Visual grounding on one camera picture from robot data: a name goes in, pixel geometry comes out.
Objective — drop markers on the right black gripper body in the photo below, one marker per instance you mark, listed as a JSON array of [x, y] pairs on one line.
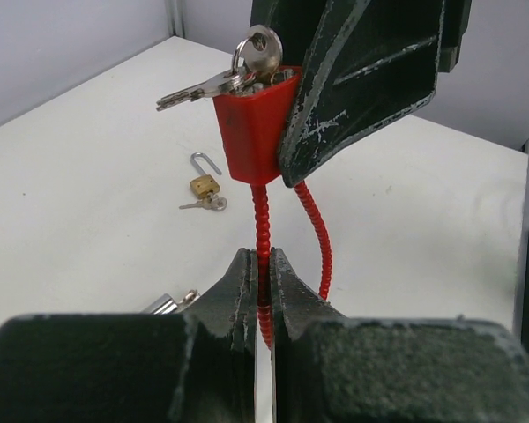
[[456, 31]]

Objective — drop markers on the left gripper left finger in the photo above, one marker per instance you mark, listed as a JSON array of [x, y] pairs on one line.
[[198, 365]]

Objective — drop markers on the small brass padlock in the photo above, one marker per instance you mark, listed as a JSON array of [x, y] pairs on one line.
[[205, 187]]

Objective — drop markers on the thick red cable lock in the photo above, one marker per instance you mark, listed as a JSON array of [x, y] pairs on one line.
[[166, 304]]

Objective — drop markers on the silver keys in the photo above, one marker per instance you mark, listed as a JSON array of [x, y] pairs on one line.
[[255, 59]]

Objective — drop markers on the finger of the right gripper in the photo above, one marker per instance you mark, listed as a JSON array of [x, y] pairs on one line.
[[369, 64]]

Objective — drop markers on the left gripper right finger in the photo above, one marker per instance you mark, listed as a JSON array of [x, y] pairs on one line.
[[327, 367]]

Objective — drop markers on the red thin-cable padlock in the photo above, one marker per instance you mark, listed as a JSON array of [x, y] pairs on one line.
[[251, 127]]

